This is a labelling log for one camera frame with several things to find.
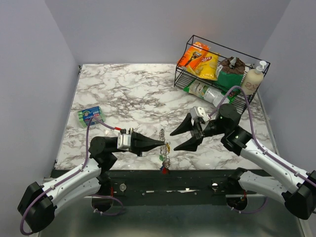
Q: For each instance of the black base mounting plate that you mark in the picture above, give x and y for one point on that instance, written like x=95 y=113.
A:
x=153 y=188

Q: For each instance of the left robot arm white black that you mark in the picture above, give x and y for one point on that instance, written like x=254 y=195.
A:
x=40 y=203

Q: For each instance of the orange razor package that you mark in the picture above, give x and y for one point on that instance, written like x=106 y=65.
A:
x=193 y=55

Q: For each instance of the brown crumpled bag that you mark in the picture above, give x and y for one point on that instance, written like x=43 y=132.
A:
x=233 y=65

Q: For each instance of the yellow chips bag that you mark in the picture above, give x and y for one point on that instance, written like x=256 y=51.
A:
x=206 y=68

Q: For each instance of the yellow key tag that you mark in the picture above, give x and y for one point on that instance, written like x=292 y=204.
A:
x=167 y=147

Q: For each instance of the black wire basket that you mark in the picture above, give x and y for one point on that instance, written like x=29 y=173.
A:
x=236 y=95

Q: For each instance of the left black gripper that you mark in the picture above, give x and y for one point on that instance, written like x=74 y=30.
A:
x=140 y=143

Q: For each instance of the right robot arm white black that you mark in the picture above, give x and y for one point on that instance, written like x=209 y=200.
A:
x=292 y=186

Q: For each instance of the metal keyring holder with rings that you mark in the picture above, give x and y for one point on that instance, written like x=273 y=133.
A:
x=163 y=151

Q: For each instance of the aluminium frame rail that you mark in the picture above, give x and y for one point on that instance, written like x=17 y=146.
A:
x=78 y=220

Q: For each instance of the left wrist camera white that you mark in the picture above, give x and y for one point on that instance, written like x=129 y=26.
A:
x=124 y=141

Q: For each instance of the green sponge pack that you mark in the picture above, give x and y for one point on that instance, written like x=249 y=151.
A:
x=85 y=115

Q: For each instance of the cream lotion pump bottle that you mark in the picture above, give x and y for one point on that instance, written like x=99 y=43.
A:
x=253 y=78

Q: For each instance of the dark green bag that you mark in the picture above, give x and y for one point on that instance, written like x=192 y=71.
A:
x=226 y=81

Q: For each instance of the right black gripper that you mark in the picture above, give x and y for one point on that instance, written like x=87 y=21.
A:
x=192 y=144

